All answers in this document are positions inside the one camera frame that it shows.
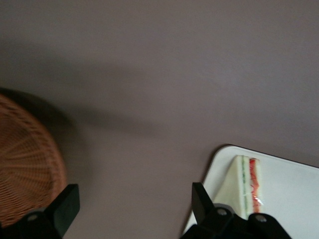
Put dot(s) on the cream plastic tray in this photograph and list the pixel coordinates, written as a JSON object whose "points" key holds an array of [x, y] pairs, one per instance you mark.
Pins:
{"points": [[286, 186]]}

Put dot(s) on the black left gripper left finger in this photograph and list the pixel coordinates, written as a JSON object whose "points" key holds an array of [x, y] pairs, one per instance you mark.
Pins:
{"points": [[49, 221]]}

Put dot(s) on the brown wicker basket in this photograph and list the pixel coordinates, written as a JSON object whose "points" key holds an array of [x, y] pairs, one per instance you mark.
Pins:
{"points": [[27, 161]]}

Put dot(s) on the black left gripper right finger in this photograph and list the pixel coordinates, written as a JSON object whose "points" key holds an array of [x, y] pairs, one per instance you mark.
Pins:
{"points": [[219, 224]]}

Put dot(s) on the triangle sandwich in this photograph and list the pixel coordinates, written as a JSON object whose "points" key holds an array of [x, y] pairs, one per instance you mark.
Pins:
{"points": [[234, 189]]}

